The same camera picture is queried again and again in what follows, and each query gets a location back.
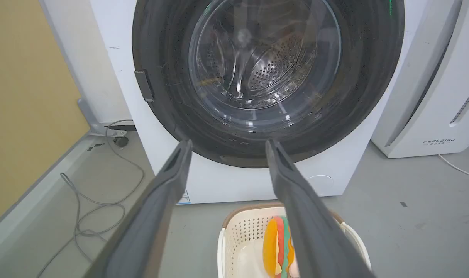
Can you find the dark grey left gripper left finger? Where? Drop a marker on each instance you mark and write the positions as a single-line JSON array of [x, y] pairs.
[[149, 224]]

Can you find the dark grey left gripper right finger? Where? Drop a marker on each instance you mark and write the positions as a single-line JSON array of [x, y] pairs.
[[311, 227]]

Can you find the white washing machine body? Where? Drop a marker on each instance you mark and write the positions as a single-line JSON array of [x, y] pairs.
[[238, 154]]

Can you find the black round washing machine door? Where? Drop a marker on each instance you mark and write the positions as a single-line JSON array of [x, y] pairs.
[[268, 83]]

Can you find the cream perforated laundry basket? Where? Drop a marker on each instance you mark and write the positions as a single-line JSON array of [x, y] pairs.
[[246, 243]]

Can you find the white appliance with grey lettering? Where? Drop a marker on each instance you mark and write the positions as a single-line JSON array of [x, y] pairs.
[[435, 96]]

